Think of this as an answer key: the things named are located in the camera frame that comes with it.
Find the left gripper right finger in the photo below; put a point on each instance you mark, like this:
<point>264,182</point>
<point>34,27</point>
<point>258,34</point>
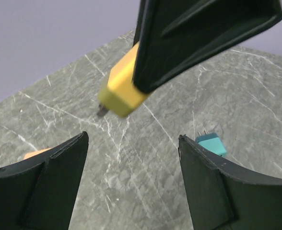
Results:
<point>222,195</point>

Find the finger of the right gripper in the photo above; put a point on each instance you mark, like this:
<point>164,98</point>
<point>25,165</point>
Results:
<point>175,35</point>

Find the yellow plug adapter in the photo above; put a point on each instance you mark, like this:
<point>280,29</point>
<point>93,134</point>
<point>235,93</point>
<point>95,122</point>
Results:
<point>117,93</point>

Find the peach cube socket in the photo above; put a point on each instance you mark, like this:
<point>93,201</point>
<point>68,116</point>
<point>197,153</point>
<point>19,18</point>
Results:
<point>31,154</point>

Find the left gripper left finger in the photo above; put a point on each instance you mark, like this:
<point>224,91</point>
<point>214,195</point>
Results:
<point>39,193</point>

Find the teal plug adapter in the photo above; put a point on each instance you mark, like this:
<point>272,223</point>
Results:
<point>211,142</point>

